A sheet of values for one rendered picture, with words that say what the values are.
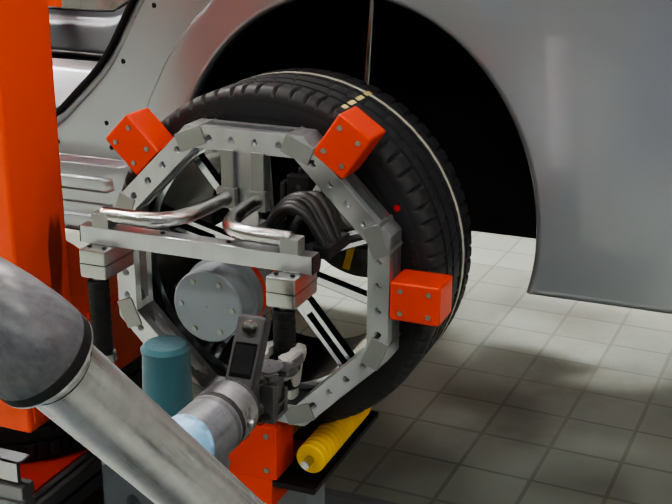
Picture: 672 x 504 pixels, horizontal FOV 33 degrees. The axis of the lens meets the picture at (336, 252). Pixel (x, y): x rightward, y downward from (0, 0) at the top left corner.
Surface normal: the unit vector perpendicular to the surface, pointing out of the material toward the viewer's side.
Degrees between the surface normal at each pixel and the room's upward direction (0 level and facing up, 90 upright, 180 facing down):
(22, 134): 90
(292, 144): 90
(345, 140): 90
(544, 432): 0
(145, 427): 84
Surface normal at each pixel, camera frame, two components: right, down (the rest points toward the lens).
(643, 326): 0.00, -0.95
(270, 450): -0.38, 0.29
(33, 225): 0.92, 0.13
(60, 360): 0.64, 0.13
